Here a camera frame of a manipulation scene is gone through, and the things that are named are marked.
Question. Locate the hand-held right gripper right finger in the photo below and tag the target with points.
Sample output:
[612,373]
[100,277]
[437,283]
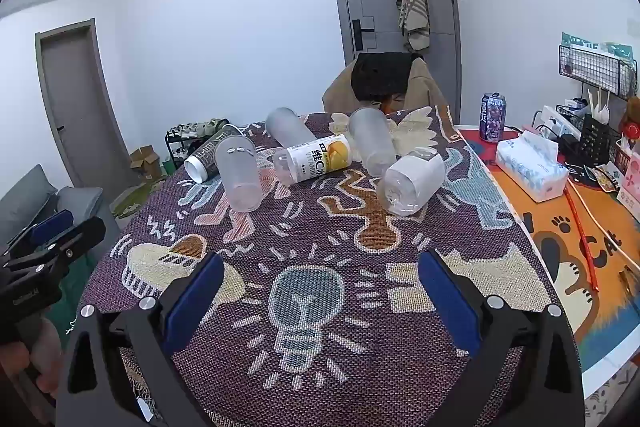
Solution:
[447,302]

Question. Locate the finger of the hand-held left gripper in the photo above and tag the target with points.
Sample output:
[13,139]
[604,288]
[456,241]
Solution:
[52,226]
[80,237]

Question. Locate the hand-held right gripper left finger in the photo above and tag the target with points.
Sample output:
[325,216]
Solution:
[192,302]

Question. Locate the frosted plastic cup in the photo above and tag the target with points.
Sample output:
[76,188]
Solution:
[240,177]
[290,127]
[372,139]

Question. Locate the dark cup with white lid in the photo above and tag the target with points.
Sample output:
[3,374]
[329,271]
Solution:
[202,159]

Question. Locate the person's left hand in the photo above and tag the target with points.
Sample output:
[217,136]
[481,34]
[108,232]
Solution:
[46,349]

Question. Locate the grey sofa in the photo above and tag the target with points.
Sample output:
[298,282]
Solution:
[30,202]

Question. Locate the green floor rug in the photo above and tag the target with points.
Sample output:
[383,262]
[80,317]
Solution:
[135,199]

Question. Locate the cardboard box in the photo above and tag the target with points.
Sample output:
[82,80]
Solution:
[147,162]

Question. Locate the orange cat print mat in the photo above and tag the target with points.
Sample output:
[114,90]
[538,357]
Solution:
[545,232]

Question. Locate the clear bottle with white label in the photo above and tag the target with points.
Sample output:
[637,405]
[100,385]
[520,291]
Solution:
[412,184]

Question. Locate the plain grey door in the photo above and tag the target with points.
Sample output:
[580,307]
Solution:
[82,107]

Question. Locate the black shoe rack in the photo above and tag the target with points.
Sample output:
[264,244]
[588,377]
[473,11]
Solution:
[180,152]

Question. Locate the purple printed woven blanket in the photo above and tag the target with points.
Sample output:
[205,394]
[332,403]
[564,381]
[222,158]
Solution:
[320,257]

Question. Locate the red stick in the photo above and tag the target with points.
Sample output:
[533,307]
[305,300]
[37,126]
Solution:
[580,237]

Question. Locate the white tissue pack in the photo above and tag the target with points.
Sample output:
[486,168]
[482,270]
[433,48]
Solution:
[532,167]

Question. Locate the yellow label plastic bottle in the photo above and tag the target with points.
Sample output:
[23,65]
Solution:
[315,159]

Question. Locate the purple drink can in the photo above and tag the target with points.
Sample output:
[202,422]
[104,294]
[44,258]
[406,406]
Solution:
[493,119]

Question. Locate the white power strip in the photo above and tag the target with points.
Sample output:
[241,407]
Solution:
[552,119]

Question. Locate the chair with beige coat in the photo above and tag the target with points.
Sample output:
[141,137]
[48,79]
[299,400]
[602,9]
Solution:
[425,89]

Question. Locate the pink box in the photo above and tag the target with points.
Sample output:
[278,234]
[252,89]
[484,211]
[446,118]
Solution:
[631,179]

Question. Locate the black mesh holder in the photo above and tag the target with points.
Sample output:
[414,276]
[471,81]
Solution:
[602,139]

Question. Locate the black knitted cloth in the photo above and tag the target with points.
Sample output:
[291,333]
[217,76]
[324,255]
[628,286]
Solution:
[380,74]

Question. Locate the white plastic cutlery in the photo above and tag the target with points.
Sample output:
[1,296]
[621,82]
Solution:
[597,107]

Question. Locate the brown stuffed toy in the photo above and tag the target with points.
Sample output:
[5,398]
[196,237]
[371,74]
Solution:
[632,114]

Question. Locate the grey door with black lock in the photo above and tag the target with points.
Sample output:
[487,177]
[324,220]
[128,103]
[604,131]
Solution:
[380,7]

